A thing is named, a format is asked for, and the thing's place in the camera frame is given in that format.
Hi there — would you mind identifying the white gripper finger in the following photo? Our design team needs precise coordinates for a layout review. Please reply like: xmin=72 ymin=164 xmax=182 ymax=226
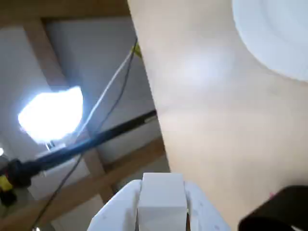
xmin=87 ymin=179 xmax=142 ymax=231
xmin=184 ymin=180 xmax=231 ymax=231

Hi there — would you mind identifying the white cube block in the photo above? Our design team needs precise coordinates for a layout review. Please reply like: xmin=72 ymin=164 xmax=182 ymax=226
xmin=137 ymin=172 xmax=188 ymax=231

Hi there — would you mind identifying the black round pot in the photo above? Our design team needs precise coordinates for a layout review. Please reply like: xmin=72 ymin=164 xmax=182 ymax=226
xmin=237 ymin=185 xmax=308 ymax=231

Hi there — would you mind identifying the white paper plate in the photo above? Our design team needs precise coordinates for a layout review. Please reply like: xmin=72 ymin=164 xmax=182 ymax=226
xmin=232 ymin=0 xmax=308 ymax=84

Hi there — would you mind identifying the black stand rod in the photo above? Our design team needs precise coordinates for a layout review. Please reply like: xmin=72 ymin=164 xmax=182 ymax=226
xmin=6 ymin=109 xmax=157 ymax=187

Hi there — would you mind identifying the yellow-green tape on table edge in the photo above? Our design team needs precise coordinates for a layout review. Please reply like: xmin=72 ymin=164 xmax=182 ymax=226
xmin=129 ymin=42 xmax=142 ymax=58

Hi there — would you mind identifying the thin white cable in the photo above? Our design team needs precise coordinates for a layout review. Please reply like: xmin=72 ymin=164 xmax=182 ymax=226
xmin=77 ymin=44 xmax=138 ymax=135

